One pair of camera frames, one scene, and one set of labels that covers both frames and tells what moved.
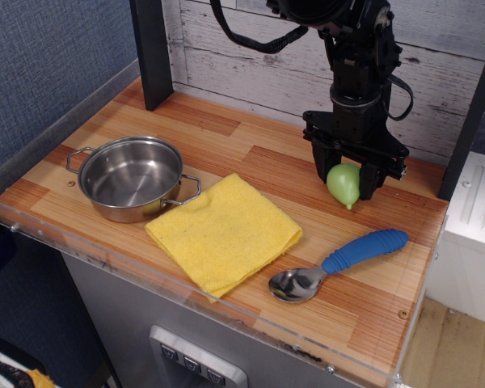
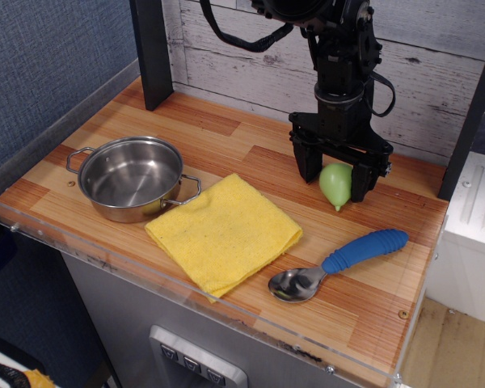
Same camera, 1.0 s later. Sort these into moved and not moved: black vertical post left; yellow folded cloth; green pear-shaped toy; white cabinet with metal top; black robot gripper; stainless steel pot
Moved: green pear-shaped toy; black robot gripper
Not moved: stainless steel pot; black vertical post left; white cabinet with metal top; yellow folded cloth
